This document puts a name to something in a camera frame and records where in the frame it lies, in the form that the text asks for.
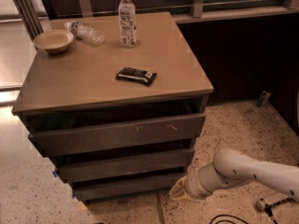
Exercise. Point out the blue tape piece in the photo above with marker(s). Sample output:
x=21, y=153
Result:
x=54, y=174

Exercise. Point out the lying clear water bottle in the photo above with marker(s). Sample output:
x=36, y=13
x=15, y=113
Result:
x=85, y=32

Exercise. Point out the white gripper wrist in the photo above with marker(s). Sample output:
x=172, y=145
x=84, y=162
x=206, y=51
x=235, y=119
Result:
x=192, y=186

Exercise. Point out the upright clear water bottle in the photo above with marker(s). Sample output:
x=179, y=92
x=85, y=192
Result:
x=127, y=23

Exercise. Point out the black snack packet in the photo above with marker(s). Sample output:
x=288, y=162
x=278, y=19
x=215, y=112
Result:
x=136, y=75

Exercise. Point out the beige bowl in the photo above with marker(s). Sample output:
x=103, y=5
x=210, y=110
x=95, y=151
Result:
x=54, y=41

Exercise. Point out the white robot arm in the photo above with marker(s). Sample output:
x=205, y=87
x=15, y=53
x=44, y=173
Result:
x=230, y=169

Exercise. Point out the drawer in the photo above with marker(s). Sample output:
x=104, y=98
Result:
x=130, y=165
x=115, y=135
x=133, y=186

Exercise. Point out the brown drawer cabinet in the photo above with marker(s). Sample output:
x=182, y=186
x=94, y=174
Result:
x=78, y=88

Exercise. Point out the small black floor object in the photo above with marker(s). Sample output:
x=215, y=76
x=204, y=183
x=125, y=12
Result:
x=264, y=96

